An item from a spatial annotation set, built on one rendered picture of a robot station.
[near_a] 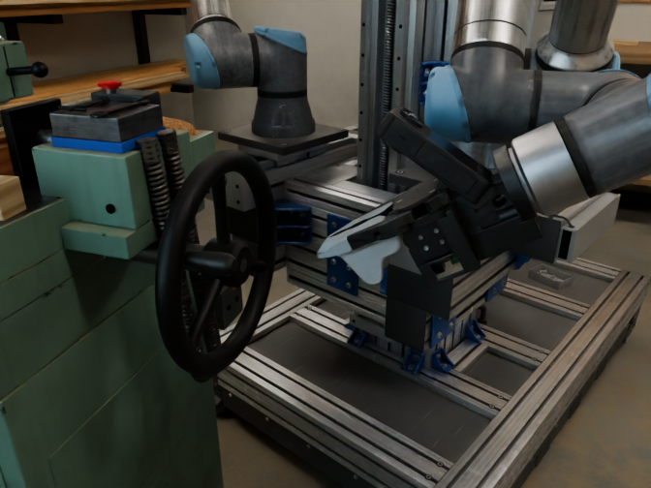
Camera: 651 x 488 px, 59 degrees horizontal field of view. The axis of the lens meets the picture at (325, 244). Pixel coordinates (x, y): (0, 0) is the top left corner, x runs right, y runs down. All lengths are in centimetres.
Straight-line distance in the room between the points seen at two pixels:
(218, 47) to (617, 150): 94
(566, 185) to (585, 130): 5
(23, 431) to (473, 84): 64
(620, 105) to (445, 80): 17
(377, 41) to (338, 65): 289
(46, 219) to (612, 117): 60
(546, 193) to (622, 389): 155
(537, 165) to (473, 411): 102
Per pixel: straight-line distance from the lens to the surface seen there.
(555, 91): 60
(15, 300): 73
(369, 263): 56
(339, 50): 413
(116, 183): 70
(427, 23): 124
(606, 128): 51
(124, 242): 70
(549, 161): 51
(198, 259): 62
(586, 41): 98
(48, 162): 76
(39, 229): 74
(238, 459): 162
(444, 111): 60
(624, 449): 181
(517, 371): 162
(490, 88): 60
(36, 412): 80
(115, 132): 70
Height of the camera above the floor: 114
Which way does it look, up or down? 25 degrees down
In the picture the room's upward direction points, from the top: straight up
